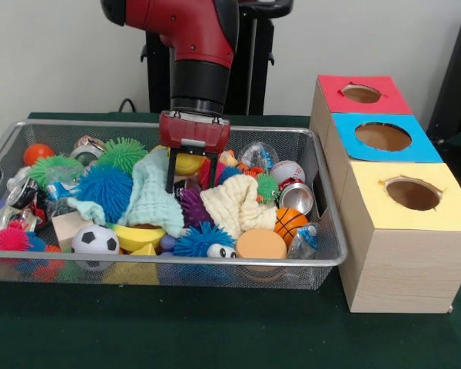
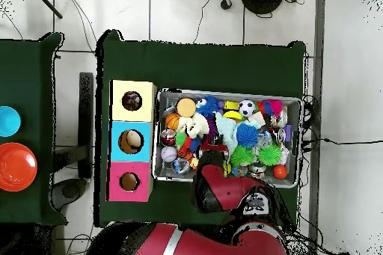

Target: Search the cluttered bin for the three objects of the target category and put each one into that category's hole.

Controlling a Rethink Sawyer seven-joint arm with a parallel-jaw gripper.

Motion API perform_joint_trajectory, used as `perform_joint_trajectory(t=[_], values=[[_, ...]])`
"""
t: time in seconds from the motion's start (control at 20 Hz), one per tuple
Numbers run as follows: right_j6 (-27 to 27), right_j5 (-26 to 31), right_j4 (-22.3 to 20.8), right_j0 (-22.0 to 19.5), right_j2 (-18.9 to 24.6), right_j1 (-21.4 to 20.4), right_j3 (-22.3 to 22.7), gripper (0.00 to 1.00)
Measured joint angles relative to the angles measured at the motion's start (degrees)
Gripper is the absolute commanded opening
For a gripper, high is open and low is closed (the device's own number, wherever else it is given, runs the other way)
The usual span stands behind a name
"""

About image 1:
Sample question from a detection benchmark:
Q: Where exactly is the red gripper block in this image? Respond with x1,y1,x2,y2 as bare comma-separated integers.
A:
158,110,231,193

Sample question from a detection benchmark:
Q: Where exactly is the mint green cloth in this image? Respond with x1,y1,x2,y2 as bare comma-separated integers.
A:
67,148,186,238

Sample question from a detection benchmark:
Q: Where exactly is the wooden box with three holes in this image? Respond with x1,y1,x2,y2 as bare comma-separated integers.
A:
309,74,461,314

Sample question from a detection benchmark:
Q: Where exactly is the plain yellow ball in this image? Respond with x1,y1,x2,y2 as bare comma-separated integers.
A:
174,151,209,177

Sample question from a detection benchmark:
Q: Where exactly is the cream waffle cloth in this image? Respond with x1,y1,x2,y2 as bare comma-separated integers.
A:
199,175,277,239

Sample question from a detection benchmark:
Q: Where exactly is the blue spiky ball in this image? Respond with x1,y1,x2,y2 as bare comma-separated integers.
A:
75,164,134,211

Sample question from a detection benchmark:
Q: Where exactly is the toy baseball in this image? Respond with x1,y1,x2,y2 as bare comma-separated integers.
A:
269,160,307,185

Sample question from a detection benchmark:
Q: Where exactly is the orange foam disc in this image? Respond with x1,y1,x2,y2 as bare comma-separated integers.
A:
236,228,289,259

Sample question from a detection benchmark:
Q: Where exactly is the toy basketball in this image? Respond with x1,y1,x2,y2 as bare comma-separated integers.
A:
273,207,310,247

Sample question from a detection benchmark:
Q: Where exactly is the toy soccer ball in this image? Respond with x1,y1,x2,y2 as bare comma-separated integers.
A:
71,224,121,254

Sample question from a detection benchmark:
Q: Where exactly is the small orange ball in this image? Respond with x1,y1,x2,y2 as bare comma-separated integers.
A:
22,143,56,167

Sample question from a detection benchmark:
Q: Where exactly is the dark green table cloth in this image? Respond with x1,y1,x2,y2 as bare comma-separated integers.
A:
0,111,461,369

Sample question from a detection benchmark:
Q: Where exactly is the wire mesh bin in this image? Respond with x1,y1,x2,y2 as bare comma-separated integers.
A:
0,118,349,290

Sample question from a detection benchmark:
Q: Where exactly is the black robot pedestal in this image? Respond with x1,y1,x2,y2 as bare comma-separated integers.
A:
140,0,295,115

